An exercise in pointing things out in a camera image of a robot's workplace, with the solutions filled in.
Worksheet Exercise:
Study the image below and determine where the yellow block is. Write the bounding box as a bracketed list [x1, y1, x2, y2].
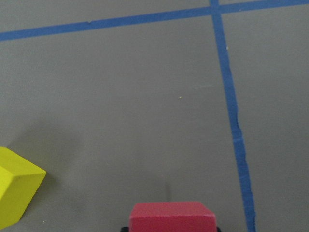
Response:
[0, 147, 46, 229]

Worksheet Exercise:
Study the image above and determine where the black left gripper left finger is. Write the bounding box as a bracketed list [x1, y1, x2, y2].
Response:
[120, 227, 129, 232]

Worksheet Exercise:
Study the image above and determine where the red block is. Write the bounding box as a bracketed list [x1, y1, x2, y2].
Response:
[128, 202, 218, 232]

